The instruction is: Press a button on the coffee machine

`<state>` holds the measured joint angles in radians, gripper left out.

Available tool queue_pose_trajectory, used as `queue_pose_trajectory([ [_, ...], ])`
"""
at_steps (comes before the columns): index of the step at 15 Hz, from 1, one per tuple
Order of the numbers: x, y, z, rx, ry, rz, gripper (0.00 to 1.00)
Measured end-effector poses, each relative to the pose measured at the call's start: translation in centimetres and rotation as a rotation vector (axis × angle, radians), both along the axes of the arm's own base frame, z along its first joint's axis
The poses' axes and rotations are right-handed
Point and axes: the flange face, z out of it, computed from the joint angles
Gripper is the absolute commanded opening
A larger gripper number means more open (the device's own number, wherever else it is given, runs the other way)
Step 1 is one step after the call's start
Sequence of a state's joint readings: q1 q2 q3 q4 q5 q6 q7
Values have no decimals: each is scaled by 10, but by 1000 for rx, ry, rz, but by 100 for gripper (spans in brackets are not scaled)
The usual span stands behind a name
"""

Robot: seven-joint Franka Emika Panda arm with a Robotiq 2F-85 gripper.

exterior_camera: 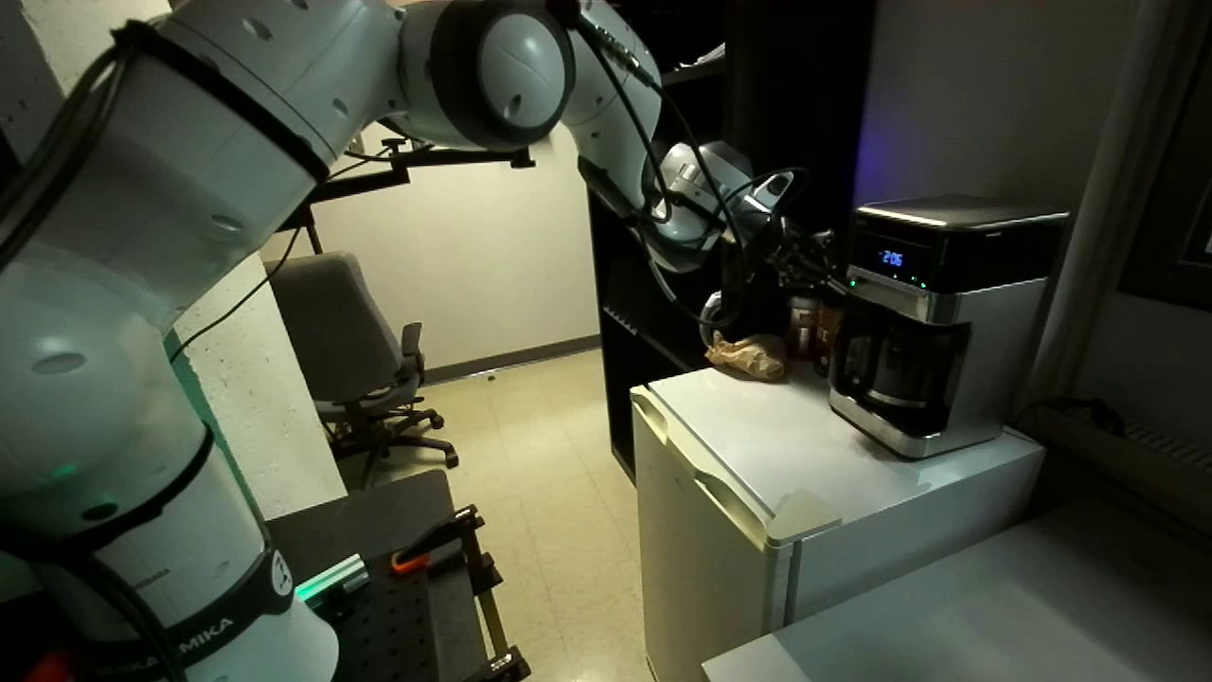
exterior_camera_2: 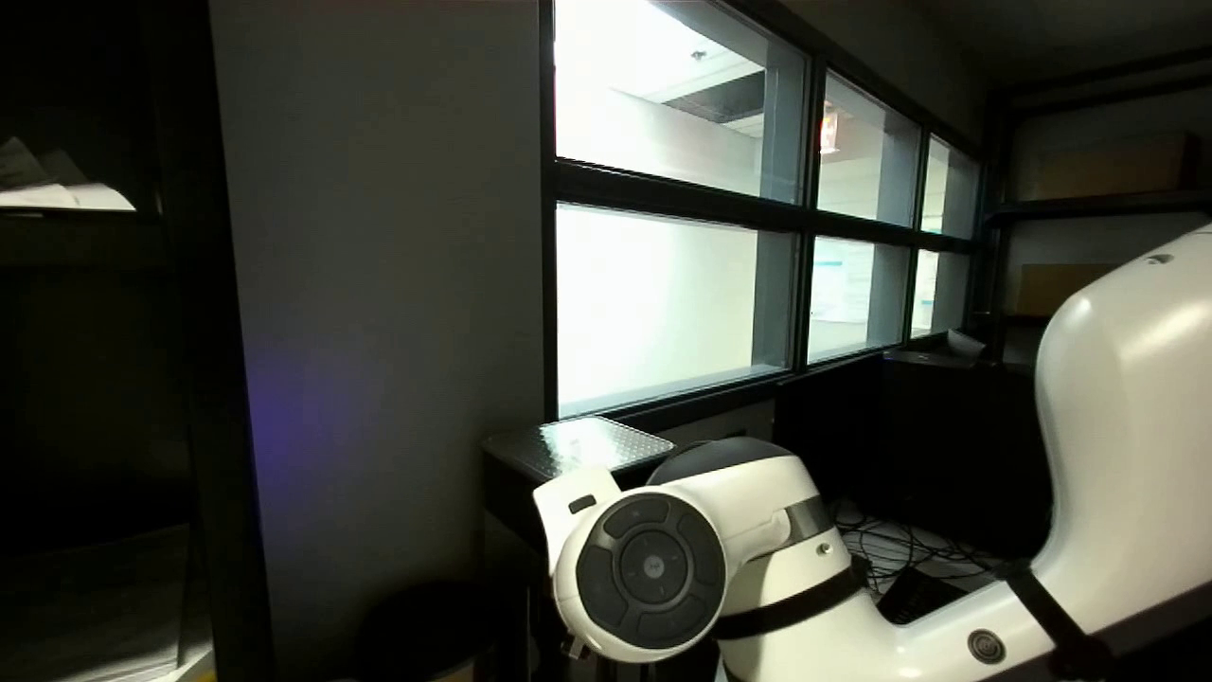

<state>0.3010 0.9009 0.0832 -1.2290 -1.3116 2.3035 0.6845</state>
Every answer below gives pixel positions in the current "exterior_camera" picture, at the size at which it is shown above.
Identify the black shelf unit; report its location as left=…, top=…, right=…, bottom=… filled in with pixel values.
left=582, top=0, right=882, bottom=484

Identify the glass coffee carafe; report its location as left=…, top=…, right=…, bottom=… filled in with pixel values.
left=835, top=331, right=952, bottom=431

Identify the orange-handled black clamp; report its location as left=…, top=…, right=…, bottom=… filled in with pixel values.
left=382, top=504, right=488, bottom=582

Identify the white mini fridge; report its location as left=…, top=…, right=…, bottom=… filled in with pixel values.
left=625, top=364, right=1048, bottom=682

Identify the beige curtain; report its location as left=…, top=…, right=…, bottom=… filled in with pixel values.
left=1019, top=0, right=1212, bottom=408

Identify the brown crumpled bag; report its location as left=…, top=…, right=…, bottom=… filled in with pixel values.
left=700, top=331, right=791, bottom=387

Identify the black perforated robot table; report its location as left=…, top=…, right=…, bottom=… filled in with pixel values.
left=262, top=467, right=533, bottom=682

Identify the black silver coffee machine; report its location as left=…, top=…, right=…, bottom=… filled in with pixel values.
left=825, top=192, right=1075, bottom=464

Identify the grey office chair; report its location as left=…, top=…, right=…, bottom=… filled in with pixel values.
left=271, top=251, right=465, bottom=489

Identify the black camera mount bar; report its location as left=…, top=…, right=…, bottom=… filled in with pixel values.
left=281, top=135, right=539, bottom=259

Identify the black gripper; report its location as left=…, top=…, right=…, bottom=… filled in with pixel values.
left=734, top=216, right=853, bottom=312

